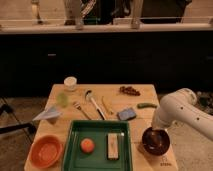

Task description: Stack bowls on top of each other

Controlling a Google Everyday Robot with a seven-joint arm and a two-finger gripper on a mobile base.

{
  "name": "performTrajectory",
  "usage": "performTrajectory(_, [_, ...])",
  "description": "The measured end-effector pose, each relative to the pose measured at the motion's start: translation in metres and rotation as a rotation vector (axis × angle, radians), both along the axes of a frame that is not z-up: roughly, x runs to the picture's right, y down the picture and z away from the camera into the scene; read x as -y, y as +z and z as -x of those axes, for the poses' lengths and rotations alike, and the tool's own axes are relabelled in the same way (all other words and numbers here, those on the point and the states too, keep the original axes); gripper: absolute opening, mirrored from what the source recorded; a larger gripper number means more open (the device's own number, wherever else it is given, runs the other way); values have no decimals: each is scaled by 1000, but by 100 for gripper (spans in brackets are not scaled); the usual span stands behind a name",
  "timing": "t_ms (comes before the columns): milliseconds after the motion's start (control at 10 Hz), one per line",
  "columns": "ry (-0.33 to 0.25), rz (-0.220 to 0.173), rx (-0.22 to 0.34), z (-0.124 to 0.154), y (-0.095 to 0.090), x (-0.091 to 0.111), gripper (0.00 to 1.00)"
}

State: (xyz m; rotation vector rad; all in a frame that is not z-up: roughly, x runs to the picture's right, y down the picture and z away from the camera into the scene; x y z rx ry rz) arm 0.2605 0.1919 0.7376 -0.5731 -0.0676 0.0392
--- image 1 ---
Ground dark maroon bowl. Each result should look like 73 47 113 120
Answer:
142 127 170 156

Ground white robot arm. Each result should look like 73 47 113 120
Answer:
151 88 213 141

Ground yellow thin stick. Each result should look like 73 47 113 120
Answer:
102 96 114 115

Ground metal fork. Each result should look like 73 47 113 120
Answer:
73 101 91 120

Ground small white cup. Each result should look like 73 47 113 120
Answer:
64 76 77 91

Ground wooden rectangular block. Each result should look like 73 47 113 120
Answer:
107 133 119 160

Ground orange fruit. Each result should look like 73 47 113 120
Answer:
80 138 95 153

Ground green plastic tray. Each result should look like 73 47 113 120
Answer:
61 120 133 171

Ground orange bowl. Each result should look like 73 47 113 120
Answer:
30 135 63 169

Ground black stand leg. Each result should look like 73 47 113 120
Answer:
0 104 36 134

